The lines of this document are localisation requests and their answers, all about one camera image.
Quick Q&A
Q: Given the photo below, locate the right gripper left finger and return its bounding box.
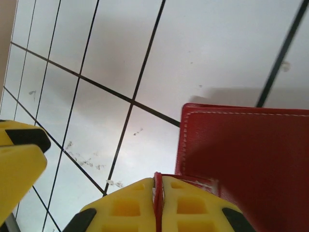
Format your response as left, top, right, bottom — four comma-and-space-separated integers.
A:
62, 177, 156, 232

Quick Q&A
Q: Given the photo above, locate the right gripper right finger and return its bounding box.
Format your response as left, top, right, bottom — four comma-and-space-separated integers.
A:
161, 174, 257, 232

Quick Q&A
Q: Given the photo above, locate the red leather card holder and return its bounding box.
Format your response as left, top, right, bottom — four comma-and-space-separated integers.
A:
153, 102, 309, 232

